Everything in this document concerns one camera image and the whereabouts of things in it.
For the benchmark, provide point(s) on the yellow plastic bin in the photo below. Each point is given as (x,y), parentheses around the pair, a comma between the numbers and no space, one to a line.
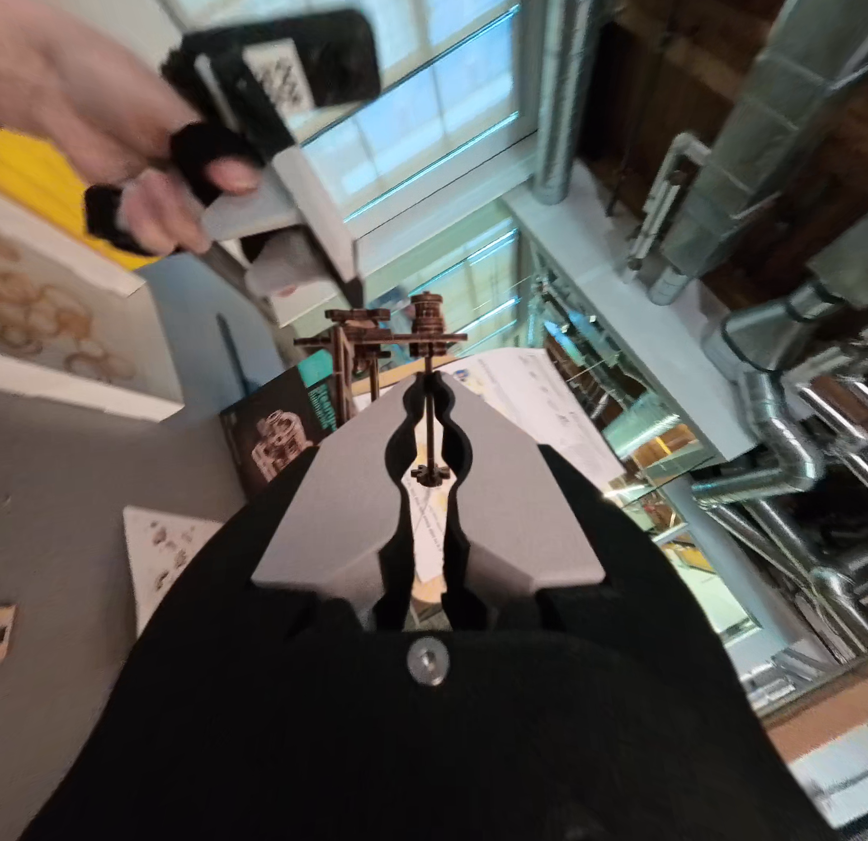
(34,170)

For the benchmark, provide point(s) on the person's left hand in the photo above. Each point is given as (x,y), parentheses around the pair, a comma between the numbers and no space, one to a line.
(81,102)

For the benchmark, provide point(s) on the pale wooden parts sheet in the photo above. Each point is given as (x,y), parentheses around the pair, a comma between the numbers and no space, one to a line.
(163,549)

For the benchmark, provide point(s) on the black model kit box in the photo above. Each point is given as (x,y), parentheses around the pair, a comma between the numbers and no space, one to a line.
(285,434)

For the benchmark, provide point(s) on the printed instruction sheet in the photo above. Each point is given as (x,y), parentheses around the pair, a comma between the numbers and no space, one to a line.
(536,393)

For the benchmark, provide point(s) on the small wooden part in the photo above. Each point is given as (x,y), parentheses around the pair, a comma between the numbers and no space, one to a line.
(4,629)

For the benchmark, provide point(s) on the small wooden gear model assembly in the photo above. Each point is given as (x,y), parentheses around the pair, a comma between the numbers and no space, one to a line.
(426,316)

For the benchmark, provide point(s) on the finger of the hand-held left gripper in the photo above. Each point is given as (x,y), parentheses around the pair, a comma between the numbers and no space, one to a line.
(288,265)
(251,214)

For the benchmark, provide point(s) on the silver ventilation duct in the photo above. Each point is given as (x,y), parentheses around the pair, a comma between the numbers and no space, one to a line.
(766,122)
(563,75)
(780,434)

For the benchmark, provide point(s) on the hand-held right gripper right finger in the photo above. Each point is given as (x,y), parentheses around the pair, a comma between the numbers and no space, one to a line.
(522,509)

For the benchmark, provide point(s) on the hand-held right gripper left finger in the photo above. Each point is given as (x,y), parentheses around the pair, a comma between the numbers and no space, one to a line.
(332,509)

